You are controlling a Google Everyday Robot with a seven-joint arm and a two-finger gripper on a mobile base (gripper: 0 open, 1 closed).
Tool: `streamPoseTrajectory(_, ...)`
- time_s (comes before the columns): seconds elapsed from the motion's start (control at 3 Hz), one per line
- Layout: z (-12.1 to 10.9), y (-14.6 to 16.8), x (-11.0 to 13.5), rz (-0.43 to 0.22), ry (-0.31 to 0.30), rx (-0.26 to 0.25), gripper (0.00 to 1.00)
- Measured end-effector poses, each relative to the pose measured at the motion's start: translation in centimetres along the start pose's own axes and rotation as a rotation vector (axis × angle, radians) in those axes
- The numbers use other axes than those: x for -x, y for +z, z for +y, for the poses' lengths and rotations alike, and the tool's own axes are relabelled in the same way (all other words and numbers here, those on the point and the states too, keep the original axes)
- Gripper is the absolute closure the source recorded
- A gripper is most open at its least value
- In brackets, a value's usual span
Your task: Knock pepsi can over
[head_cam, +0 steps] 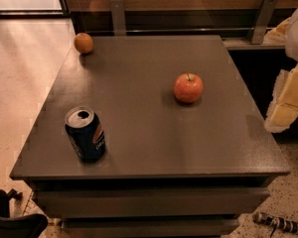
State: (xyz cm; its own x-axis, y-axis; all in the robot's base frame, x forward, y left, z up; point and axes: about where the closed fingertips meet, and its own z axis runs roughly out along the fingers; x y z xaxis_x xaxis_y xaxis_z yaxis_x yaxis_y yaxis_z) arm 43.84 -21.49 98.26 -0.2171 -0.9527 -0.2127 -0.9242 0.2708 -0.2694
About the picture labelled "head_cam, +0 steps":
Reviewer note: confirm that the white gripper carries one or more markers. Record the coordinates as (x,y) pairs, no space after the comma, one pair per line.
(284,109)

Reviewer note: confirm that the blue pepsi can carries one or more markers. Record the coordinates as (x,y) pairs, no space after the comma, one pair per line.
(85,133)

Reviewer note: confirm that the red apple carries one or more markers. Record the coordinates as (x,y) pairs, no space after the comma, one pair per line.
(188,88)

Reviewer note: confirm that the grey drawer cabinet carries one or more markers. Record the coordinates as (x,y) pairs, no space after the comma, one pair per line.
(170,169)

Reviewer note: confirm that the orange fruit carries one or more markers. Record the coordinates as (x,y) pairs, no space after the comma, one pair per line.
(83,43)

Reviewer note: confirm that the black office chair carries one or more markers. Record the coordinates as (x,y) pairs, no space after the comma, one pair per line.
(29,226)

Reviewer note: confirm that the right metal wall bracket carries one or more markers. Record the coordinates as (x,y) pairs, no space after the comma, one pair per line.
(257,32)

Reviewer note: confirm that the metal wall bracket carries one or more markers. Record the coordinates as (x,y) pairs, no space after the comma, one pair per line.
(118,17)
(257,32)

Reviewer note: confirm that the left metal wall bracket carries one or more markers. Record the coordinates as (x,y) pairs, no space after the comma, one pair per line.
(118,17)

